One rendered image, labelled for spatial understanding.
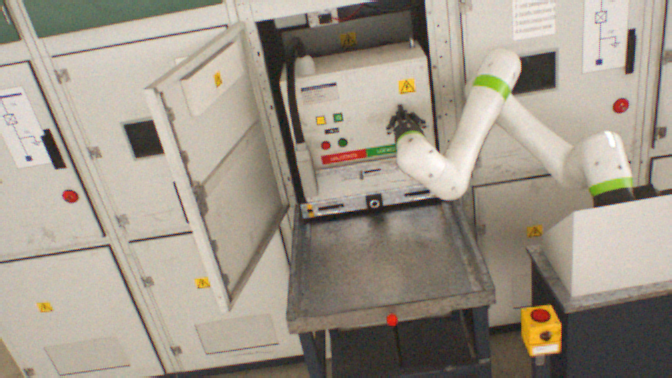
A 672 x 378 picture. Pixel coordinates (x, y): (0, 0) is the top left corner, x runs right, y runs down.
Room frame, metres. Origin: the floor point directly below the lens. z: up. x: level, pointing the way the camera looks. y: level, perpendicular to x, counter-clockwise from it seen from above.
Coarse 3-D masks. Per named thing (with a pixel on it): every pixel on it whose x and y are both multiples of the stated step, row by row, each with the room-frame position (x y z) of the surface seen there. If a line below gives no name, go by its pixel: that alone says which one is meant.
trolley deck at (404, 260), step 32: (320, 224) 1.84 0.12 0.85; (352, 224) 1.80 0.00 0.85; (384, 224) 1.76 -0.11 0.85; (416, 224) 1.72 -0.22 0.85; (448, 224) 1.69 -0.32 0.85; (320, 256) 1.64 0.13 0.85; (352, 256) 1.61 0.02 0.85; (384, 256) 1.57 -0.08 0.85; (416, 256) 1.54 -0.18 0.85; (448, 256) 1.51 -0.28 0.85; (480, 256) 1.48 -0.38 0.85; (288, 288) 1.50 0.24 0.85; (320, 288) 1.47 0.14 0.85; (352, 288) 1.44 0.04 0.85; (384, 288) 1.41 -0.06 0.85; (416, 288) 1.38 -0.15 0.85; (448, 288) 1.36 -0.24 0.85; (288, 320) 1.35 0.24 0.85; (320, 320) 1.34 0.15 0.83; (352, 320) 1.34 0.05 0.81
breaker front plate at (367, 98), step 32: (416, 64) 1.86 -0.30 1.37; (352, 96) 1.87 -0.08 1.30; (384, 96) 1.87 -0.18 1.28; (416, 96) 1.86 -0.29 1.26; (320, 128) 1.88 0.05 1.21; (352, 128) 1.87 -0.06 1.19; (384, 128) 1.87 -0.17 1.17; (320, 160) 1.88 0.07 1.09; (352, 160) 1.87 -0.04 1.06; (320, 192) 1.88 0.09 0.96; (352, 192) 1.87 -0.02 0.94
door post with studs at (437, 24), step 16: (432, 0) 1.99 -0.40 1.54; (432, 16) 2.00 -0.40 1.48; (432, 32) 2.00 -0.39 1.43; (448, 32) 1.99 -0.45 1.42; (432, 48) 2.00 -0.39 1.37; (448, 48) 1.99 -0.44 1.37; (432, 64) 2.00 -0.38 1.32; (448, 64) 1.99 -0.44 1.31; (448, 80) 1.99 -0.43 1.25; (448, 96) 1.99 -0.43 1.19; (448, 112) 1.99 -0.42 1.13; (448, 128) 1.99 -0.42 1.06; (448, 144) 1.99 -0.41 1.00; (464, 320) 1.99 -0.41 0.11
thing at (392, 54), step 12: (372, 48) 2.08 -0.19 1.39; (384, 48) 2.05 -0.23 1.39; (396, 48) 2.02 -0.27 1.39; (408, 48) 2.00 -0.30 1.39; (420, 48) 1.97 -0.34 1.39; (324, 60) 2.04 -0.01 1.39; (336, 60) 2.01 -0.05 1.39; (348, 60) 1.99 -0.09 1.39; (360, 60) 1.96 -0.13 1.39; (372, 60) 1.94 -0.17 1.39; (384, 60) 1.91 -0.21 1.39; (396, 60) 1.88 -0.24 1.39; (408, 60) 1.86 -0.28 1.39; (324, 72) 1.91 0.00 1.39; (336, 72) 1.87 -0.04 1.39; (288, 120) 1.88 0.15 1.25; (432, 120) 1.86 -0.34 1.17
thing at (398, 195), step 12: (372, 192) 1.86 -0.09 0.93; (384, 192) 1.86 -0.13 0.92; (396, 192) 1.85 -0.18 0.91; (408, 192) 1.85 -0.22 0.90; (420, 192) 1.85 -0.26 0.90; (300, 204) 1.88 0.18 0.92; (324, 204) 1.87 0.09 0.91; (336, 204) 1.87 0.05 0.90; (348, 204) 1.86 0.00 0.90; (360, 204) 1.86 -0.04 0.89; (384, 204) 1.86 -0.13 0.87; (312, 216) 1.87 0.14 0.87
